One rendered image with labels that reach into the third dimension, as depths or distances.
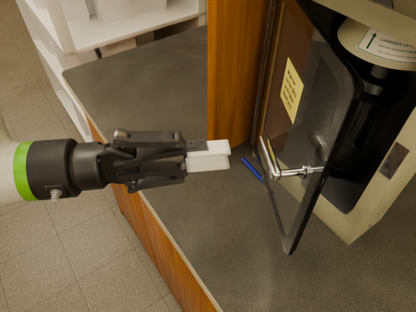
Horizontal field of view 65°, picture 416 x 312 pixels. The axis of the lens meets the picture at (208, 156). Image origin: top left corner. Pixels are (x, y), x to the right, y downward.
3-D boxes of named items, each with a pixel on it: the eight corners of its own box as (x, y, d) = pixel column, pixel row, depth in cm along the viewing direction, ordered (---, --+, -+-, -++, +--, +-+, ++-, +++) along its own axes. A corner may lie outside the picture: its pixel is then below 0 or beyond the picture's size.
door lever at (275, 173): (286, 140, 56) (288, 129, 54) (304, 183, 50) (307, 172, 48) (255, 142, 55) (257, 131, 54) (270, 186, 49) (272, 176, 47)
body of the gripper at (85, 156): (82, 202, 51) (142, 197, 52) (65, 168, 45) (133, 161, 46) (88, 166, 56) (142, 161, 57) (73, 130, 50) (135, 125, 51)
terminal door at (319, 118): (254, 145, 82) (281, -26, 53) (290, 258, 62) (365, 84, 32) (251, 145, 82) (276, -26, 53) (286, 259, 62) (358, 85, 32)
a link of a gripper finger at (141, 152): (117, 153, 52) (114, 147, 51) (186, 140, 52) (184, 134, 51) (116, 171, 49) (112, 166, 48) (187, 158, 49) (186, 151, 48)
